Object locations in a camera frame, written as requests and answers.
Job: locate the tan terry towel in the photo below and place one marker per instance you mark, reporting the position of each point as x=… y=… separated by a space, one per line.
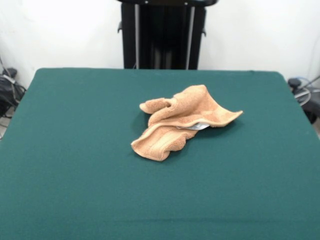
x=195 y=105

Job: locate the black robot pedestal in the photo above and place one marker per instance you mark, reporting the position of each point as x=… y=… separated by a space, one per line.
x=165 y=37

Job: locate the dark green tablecloth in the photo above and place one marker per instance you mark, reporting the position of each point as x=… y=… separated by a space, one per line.
x=75 y=162

